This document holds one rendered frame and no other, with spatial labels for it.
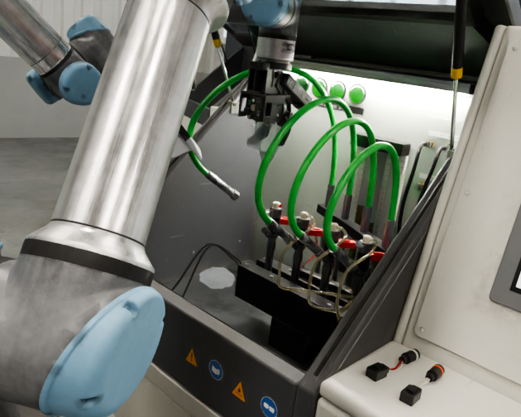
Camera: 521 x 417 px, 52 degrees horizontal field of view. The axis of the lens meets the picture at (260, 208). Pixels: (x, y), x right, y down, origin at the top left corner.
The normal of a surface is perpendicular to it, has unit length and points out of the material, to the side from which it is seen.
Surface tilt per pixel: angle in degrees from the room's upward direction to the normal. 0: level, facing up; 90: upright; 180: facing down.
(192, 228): 90
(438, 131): 90
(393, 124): 90
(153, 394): 90
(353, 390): 0
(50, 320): 53
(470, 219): 76
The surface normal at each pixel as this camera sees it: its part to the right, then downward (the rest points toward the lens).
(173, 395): -0.69, 0.13
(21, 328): -0.15, -0.29
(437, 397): 0.12, -0.95
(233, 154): 0.72, 0.28
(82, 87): 0.55, 0.30
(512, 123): -0.64, -0.11
